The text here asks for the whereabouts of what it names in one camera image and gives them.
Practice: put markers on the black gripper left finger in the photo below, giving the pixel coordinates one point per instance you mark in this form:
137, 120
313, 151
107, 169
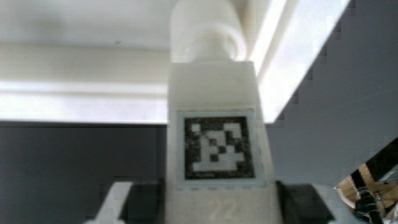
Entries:
132, 204

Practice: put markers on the white leg with tag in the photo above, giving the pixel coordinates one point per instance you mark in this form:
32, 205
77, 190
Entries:
221, 189

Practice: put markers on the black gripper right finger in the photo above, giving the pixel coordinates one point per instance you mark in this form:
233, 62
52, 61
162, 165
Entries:
311, 205

